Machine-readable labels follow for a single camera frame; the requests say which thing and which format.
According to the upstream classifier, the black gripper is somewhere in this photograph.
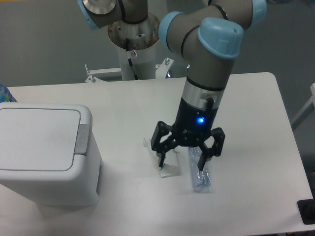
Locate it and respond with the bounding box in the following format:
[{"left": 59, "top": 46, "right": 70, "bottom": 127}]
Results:
[{"left": 151, "top": 98, "right": 225, "bottom": 171}]

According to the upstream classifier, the white push-lid trash can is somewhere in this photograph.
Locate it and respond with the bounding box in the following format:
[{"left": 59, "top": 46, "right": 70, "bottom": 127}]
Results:
[{"left": 0, "top": 102, "right": 102, "bottom": 207}]

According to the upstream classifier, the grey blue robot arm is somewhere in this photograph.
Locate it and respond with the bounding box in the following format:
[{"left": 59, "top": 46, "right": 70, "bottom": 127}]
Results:
[{"left": 78, "top": 0, "right": 267, "bottom": 170}]

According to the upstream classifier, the white paper carton box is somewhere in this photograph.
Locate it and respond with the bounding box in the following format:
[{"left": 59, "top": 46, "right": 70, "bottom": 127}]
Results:
[{"left": 143, "top": 138, "right": 180, "bottom": 178}]

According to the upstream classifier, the clear plastic water bottle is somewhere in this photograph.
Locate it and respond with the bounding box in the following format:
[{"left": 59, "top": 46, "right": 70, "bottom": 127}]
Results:
[{"left": 188, "top": 147, "right": 211, "bottom": 193}]

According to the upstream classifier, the black table clamp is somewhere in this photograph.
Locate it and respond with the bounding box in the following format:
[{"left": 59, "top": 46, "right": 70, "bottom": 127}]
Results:
[{"left": 297, "top": 199, "right": 315, "bottom": 225}]

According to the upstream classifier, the white metal base frame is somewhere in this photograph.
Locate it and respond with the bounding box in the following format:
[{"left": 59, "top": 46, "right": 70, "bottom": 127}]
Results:
[{"left": 84, "top": 57, "right": 191, "bottom": 83}]

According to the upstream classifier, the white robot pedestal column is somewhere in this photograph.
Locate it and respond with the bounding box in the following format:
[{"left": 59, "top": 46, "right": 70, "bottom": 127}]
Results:
[{"left": 108, "top": 13, "right": 160, "bottom": 81}]

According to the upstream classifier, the black pedestal cable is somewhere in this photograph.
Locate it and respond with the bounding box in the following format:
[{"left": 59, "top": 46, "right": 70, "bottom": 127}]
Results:
[{"left": 125, "top": 38, "right": 139, "bottom": 80}]

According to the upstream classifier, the white frame leg right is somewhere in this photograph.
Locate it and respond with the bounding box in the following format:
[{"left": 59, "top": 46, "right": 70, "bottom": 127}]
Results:
[{"left": 291, "top": 83, "right": 315, "bottom": 130}]

